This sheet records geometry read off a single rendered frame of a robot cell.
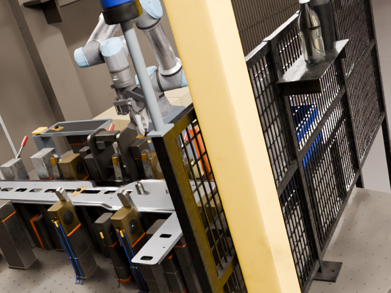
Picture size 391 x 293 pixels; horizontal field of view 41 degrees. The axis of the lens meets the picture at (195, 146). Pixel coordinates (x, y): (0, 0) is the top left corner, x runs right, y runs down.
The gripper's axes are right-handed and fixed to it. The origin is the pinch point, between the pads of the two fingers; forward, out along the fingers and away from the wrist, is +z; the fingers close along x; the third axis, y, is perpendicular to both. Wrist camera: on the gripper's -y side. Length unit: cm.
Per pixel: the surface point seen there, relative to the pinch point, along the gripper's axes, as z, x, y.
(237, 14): 57, -494, 198
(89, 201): 26.5, 7.6, 34.3
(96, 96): 73, -268, 272
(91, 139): 8.9, -15.5, 44.0
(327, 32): -21, -20, -67
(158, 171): 26.6, -17.1, 14.7
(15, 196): 26, 6, 82
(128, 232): 28.3, 24.1, 2.7
